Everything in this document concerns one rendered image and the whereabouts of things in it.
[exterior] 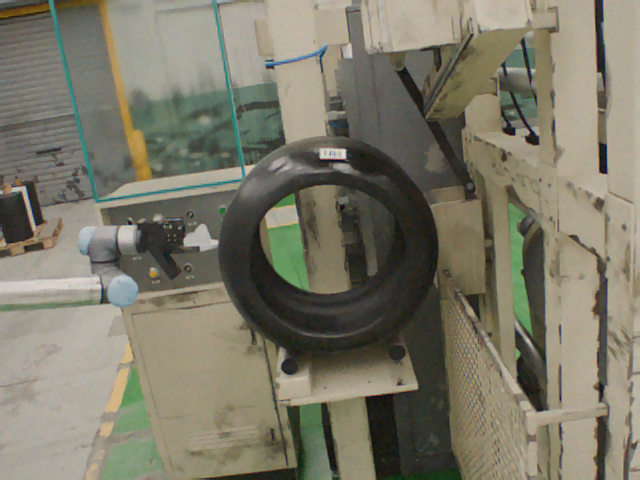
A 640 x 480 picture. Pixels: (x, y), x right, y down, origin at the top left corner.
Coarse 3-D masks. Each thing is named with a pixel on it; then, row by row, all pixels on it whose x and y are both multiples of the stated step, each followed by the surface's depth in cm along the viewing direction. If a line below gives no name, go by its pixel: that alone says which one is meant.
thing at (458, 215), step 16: (432, 192) 195; (448, 192) 196; (464, 192) 196; (432, 208) 178; (448, 208) 178; (464, 208) 178; (480, 208) 178; (448, 224) 180; (464, 224) 180; (480, 224) 180; (448, 240) 181; (464, 240) 181; (480, 240) 181; (448, 256) 183; (464, 256) 183; (480, 256) 183; (464, 272) 184; (480, 272) 184; (464, 288) 186; (480, 288) 186
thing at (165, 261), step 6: (150, 246) 157; (156, 246) 157; (150, 252) 158; (156, 252) 158; (156, 258) 158; (162, 258) 158; (168, 258) 160; (162, 264) 158; (168, 264) 158; (174, 264) 161; (168, 270) 159; (174, 270) 159; (180, 270) 162; (168, 276) 159; (174, 276) 159
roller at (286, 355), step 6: (282, 354) 163; (288, 354) 161; (294, 354) 162; (282, 360) 160; (288, 360) 158; (294, 360) 159; (282, 366) 158; (288, 366) 158; (294, 366) 158; (288, 372) 159; (294, 372) 159
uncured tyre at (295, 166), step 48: (288, 144) 161; (336, 144) 148; (240, 192) 148; (288, 192) 144; (384, 192) 145; (240, 240) 148; (432, 240) 152; (240, 288) 152; (288, 288) 180; (384, 288) 180; (288, 336) 156; (336, 336) 155; (384, 336) 157
